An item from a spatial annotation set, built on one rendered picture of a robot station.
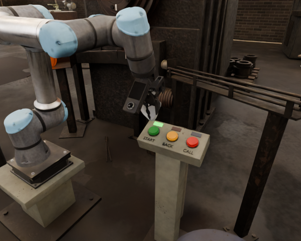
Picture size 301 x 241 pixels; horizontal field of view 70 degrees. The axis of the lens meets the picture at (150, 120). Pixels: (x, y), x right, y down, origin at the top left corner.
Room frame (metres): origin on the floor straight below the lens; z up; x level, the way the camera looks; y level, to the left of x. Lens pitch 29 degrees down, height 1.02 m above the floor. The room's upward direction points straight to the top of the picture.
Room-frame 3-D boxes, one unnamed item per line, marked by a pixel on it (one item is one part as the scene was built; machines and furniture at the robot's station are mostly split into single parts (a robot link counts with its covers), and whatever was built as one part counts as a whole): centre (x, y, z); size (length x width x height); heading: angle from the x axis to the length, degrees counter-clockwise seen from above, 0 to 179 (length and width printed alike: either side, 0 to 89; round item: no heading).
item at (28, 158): (0.82, 0.57, 0.42); 0.15 x 0.15 x 0.10
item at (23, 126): (0.82, 0.57, 0.53); 0.13 x 0.12 x 0.14; 145
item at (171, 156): (0.64, -0.08, 0.31); 0.24 x 0.16 x 0.62; 61
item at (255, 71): (3.23, -0.97, 0.22); 1.20 x 0.81 x 0.44; 59
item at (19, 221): (0.82, 0.56, 0.13); 0.40 x 0.40 x 0.26; 57
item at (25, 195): (0.82, 0.56, 0.28); 0.32 x 0.32 x 0.04; 57
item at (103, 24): (0.63, 0.13, 0.95); 0.11 x 0.11 x 0.08; 55
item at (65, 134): (1.64, 0.72, 0.36); 0.26 x 0.20 x 0.72; 96
